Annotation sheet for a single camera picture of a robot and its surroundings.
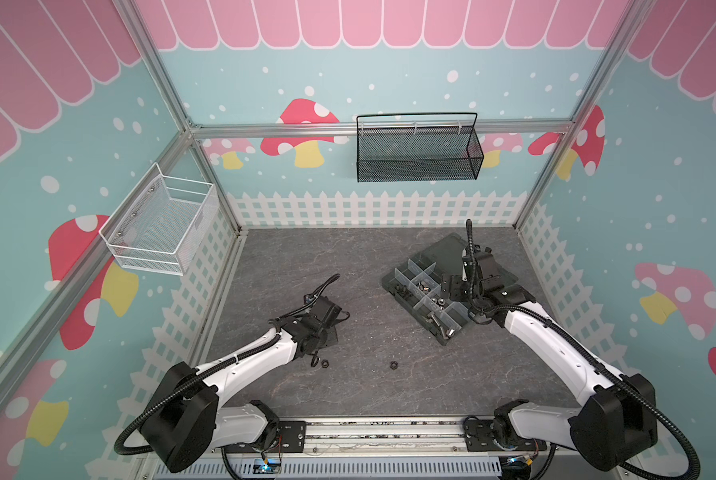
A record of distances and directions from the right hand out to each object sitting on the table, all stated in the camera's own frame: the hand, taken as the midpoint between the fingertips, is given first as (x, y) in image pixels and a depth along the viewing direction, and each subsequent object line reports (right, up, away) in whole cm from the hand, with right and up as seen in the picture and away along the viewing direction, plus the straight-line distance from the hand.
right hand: (456, 281), depth 84 cm
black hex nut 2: (-18, -24, +2) cm, 30 cm away
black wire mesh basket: (-15, +40, +12) cm, 45 cm away
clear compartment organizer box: (-8, -3, +16) cm, 18 cm away
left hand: (-37, -17, +2) cm, 41 cm away
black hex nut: (-37, -24, +3) cm, 45 cm away
